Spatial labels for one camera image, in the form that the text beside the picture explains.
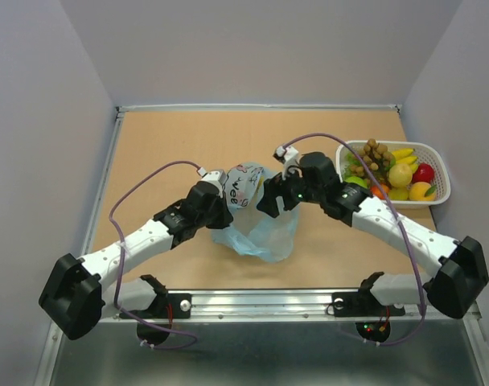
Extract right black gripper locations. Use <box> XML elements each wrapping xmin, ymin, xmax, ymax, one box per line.
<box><xmin>256</xmin><ymin>160</ymin><xmax>324</xmax><ymax>218</ymax></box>

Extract blue plastic bag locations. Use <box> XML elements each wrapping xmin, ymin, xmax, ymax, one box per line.
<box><xmin>211</xmin><ymin>162</ymin><xmax>299</xmax><ymax>263</ymax></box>

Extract green apple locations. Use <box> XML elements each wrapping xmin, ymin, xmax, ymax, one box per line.
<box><xmin>344</xmin><ymin>176</ymin><xmax>368</xmax><ymax>188</ymax></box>

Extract yellow pear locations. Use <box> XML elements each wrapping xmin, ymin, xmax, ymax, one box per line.
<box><xmin>388</xmin><ymin>163</ymin><xmax>413</xmax><ymax>188</ymax></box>

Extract yellow banana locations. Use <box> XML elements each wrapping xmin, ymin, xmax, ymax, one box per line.
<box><xmin>256</xmin><ymin>176</ymin><xmax>265</xmax><ymax>192</ymax></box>

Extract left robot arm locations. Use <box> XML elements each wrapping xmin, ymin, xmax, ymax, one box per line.
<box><xmin>39</xmin><ymin>175</ymin><xmax>232</xmax><ymax>340</ymax></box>

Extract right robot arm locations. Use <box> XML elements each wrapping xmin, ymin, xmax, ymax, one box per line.
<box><xmin>257</xmin><ymin>146</ymin><xmax>489</xmax><ymax>319</ymax></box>

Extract red orange mango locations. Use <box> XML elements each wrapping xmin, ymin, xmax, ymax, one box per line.
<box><xmin>370</xmin><ymin>184</ymin><xmax>390</xmax><ymax>200</ymax></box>

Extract yellow green starfruit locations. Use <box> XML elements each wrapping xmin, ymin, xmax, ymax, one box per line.
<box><xmin>388</xmin><ymin>187</ymin><xmax>409</xmax><ymax>201</ymax></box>

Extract yellow bananas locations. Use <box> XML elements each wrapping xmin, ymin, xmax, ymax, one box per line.
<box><xmin>392</xmin><ymin>148</ymin><xmax>418</xmax><ymax>174</ymax></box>

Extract orange peach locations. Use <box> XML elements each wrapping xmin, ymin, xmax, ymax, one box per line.
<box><xmin>409</xmin><ymin>182</ymin><xmax>437</xmax><ymax>202</ymax></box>

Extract red apple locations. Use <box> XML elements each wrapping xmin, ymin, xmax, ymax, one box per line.
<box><xmin>412</xmin><ymin>163</ymin><xmax>435</xmax><ymax>183</ymax></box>

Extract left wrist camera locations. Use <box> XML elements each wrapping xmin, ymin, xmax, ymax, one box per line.
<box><xmin>197</xmin><ymin>167</ymin><xmax>228</xmax><ymax>197</ymax></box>

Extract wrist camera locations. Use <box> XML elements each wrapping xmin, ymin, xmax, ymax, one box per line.
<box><xmin>273</xmin><ymin>146</ymin><xmax>299</xmax><ymax>180</ymax></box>
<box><xmin>197</xmin><ymin>167</ymin><xmax>228</xmax><ymax>197</ymax></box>

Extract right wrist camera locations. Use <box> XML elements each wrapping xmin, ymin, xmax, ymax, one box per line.
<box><xmin>273</xmin><ymin>146</ymin><xmax>299</xmax><ymax>180</ymax></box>

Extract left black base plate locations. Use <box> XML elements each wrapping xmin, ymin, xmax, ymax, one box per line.
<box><xmin>130</xmin><ymin>293</ymin><xmax>192</xmax><ymax>321</ymax></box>

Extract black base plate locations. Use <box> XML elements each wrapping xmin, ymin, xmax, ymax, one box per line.
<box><xmin>130</xmin><ymin>293</ymin><xmax>192</xmax><ymax>321</ymax></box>
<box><xmin>331</xmin><ymin>290</ymin><xmax>405</xmax><ymax>318</ymax></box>

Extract aluminium mounting rail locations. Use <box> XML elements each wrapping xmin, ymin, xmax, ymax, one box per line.
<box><xmin>99</xmin><ymin>286</ymin><xmax>481</xmax><ymax>324</ymax></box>

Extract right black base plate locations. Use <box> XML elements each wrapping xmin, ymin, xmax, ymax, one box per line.
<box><xmin>331</xmin><ymin>290</ymin><xmax>405</xmax><ymax>318</ymax></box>

